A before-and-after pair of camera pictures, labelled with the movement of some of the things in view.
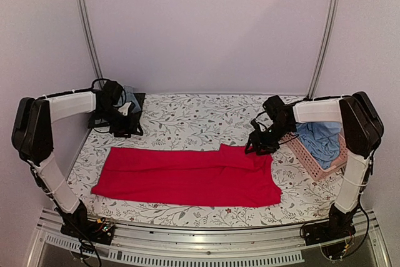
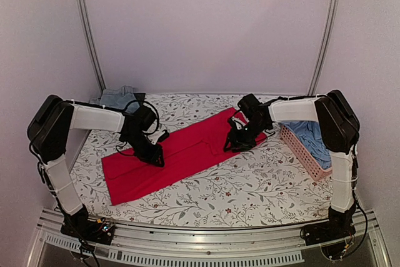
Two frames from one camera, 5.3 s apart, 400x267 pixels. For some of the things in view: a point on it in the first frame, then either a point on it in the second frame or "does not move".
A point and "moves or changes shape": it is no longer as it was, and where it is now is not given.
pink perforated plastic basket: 315,171 does not move
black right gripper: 257,140 → 237,141
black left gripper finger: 122,134 → 144,157
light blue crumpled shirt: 322,139 does not move
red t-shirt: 226,177 moves or changes shape
